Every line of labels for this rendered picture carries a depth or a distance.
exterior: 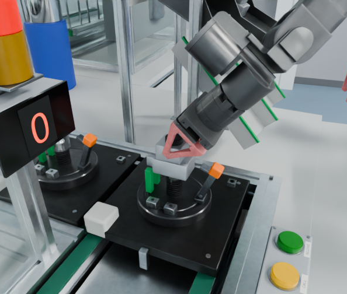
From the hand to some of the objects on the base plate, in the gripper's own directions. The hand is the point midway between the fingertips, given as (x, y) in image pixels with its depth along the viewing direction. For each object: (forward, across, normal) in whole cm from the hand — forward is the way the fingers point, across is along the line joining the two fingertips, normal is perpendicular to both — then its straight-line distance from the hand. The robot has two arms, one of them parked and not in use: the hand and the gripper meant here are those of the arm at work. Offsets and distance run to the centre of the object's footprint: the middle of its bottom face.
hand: (173, 147), depth 56 cm
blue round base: (+69, +60, +46) cm, 103 cm away
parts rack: (+25, +37, -5) cm, 45 cm away
